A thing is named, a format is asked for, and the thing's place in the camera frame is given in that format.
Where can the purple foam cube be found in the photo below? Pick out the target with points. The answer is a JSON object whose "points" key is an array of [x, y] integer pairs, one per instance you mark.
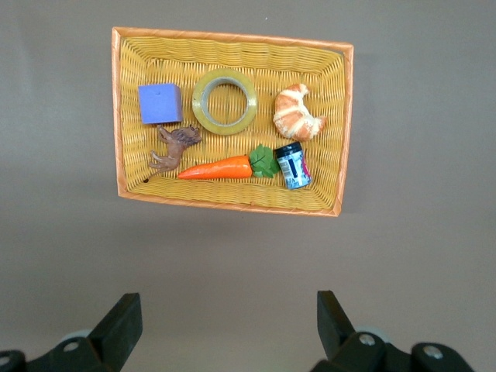
{"points": [[159, 102]]}

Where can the orange toy carrot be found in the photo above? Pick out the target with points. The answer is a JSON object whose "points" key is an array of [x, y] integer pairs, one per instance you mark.
{"points": [[221, 168]]}

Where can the orange rimmed yellow wicker basket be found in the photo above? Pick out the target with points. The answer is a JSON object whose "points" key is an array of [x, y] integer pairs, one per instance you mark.
{"points": [[232, 58]]}

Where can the brown table cloth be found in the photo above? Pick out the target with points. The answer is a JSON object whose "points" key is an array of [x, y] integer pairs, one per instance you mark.
{"points": [[248, 252]]}

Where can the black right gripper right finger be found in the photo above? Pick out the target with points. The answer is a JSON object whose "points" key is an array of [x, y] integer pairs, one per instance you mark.
{"points": [[337, 333]]}

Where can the yellow packing tape roll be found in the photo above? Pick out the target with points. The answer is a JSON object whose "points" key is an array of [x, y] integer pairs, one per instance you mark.
{"points": [[198, 104]]}

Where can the toy croissant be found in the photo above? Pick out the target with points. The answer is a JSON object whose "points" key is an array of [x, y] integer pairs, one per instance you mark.
{"points": [[290, 116]]}

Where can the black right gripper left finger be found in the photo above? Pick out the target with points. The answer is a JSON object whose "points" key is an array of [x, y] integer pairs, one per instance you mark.
{"points": [[116, 333]]}

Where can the brown toy lion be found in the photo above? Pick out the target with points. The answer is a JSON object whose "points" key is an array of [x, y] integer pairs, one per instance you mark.
{"points": [[176, 149]]}

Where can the small blue labelled can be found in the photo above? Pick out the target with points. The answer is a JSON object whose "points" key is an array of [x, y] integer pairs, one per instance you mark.
{"points": [[294, 170]]}

